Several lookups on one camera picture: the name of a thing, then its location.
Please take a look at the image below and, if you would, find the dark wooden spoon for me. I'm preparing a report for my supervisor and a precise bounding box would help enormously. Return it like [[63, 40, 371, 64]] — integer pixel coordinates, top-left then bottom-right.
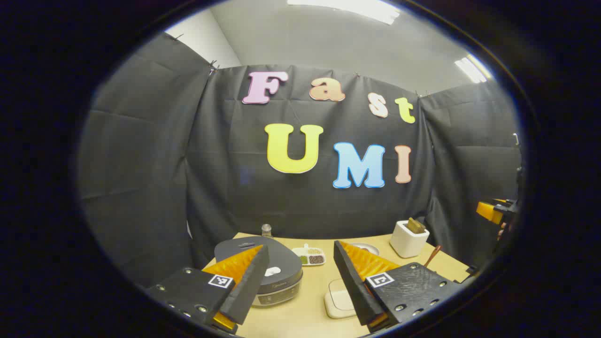
[[425, 245, 442, 269]]

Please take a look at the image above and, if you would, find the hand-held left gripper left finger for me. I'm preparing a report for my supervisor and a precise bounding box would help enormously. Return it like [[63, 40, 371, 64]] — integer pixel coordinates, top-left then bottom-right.
[[146, 244, 270, 335]]

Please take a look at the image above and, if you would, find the white toaster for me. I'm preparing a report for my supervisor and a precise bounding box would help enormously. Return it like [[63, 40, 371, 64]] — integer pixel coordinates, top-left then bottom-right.
[[390, 220, 430, 259]]

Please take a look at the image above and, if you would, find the ceiling light panel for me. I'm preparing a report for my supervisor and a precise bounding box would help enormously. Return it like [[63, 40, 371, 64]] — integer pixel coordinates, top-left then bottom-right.
[[455, 54, 493, 84]]

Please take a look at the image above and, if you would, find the grey rice cooker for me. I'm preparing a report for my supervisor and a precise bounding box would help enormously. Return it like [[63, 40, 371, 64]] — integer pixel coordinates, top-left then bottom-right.
[[215, 236, 303, 308]]

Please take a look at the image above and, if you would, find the black backdrop cloth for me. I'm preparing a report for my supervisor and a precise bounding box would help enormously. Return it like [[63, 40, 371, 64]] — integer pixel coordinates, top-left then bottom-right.
[[77, 33, 523, 289]]

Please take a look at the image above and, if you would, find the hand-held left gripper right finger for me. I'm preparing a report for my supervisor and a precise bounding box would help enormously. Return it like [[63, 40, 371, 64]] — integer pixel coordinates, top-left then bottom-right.
[[333, 240, 463, 333]]

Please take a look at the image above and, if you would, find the white divided bean dish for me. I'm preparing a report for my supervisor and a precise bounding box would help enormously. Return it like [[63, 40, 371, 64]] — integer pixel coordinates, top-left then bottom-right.
[[292, 243, 326, 267]]

